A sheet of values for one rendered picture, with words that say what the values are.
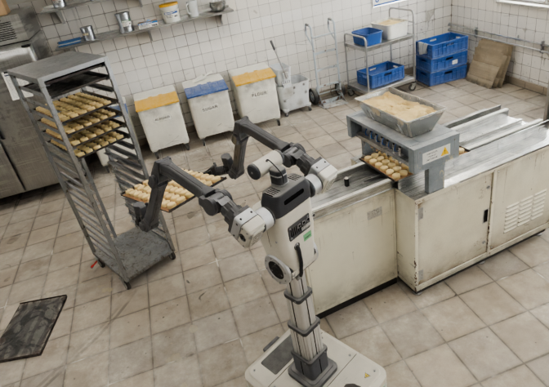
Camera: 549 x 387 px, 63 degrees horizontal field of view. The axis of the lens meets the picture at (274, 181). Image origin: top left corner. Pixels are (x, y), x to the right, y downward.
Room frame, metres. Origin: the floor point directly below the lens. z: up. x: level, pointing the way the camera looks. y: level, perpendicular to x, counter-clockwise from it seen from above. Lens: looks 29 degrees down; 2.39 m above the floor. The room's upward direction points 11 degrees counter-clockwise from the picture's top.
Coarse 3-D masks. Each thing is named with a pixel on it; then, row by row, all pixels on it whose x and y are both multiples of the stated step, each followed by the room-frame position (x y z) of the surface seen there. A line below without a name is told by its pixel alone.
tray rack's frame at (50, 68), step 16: (32, 64) 3.35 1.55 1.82; (48, 64) 3.23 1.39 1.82; (64, 64) 3.13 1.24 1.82; (80, 64) 3.03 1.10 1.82; (16, 80) 3.33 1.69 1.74; (32, 80) 2.93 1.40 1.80; (64, 192) 3.33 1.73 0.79; (96, 192) 3.49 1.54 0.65; (128, 208) 3.62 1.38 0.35; (80, 224) 3.32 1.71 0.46; (128, 240) 3.40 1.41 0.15; (144, 240) 3.36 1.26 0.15; (96, 256) 3.27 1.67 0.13; (128, 256) 3.15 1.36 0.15; (144, 256) 3.11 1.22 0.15; (160, 256) 3.07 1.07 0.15; (128, 272) 2.94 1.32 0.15
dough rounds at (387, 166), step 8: (464, 152) 2.54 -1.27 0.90; (368, 160) 2.67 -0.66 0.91; (376, 160) 2.62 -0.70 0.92; (384, 160) 2.60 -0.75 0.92; (392, 160) 2.59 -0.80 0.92; (384, 168) 2.50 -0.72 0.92; (392, 168) 2.51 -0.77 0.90; (400, 168) 2.46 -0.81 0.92; (408, 168) 2.44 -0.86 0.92; (392, 176) 2.39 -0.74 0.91; (400, 176) 2.39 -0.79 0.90
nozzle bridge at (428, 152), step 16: (352, 128) 2.83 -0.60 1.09; (368, 128) 2.62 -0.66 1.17; (384, 128) 2.55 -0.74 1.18; (448, 128) 2.38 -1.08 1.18; (368, 144) 2.88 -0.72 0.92; (384, 144) 2.59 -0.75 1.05; (400, 144) 2.31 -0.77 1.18; (416, 144) 2.26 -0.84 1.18; (432, 144) 2.24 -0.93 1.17; (448, 144) 2.27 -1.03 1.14; (400, 160) 2.37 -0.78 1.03; (416, 160) 2.20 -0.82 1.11; (432, 160) 2.24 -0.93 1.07; (448, 160) 2.27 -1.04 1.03; (432, 176) 2.24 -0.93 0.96; (432, 192) 2.24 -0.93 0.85
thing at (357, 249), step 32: (352, 192) 2.42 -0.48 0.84; (384, 192) 2.35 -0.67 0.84; (320, 224) 2.20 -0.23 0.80; (352, 224) 2.27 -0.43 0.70; (384, 224) 2.35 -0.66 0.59; (320, 256) 2.19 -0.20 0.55; (352, 256) 2.26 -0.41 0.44; (384, 256) 2.34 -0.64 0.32; (320, 288) 2.18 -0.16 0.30; (352, 288) 2.26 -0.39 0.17
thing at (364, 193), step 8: (536, 120) 2.79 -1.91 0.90; (520, 128) 2.72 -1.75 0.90; (496, 136) 2.67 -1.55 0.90; (504, 136) 2.68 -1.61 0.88; (480, 144) 2.61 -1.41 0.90; (488, 144) 2.63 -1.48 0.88; (376, 184) 2.36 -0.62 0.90; (384, 184) 2.36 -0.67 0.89; (392, 184) 2.38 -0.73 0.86; (360, 192) 2.31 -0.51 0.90; (368, 192) 2.33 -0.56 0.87; (376, 192) 2.34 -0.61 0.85; (336, 200) 2.27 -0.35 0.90; (344, 200) 2.27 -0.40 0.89; (352, 200) 2.29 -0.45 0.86; (312, 208) 2.23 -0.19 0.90; (320, 208) 2.22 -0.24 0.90; (328, 208) 2.24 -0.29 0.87; (336, 208) 2.25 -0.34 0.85
